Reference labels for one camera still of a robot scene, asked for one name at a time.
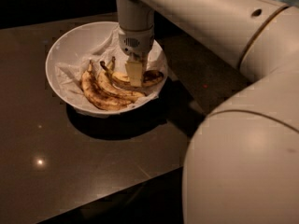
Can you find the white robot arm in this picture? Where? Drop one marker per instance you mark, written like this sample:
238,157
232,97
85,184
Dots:
242,165

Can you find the left spotted banana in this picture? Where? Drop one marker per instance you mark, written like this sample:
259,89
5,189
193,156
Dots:
96,96

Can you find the white paper liner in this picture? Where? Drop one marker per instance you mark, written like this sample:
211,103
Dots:
69,57

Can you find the banana with sticker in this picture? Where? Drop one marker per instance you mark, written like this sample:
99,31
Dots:
150,78

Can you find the white round bowl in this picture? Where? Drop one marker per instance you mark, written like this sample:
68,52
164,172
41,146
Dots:
101,70

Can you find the middle spotted banana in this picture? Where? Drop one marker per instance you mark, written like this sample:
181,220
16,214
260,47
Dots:
104,81

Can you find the spotted banana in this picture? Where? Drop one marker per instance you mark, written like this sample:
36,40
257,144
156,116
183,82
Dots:
96,96
104,81

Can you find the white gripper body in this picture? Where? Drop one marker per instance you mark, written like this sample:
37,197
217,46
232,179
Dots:
135,42

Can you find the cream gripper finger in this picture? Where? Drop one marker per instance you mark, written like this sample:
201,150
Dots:
135,67

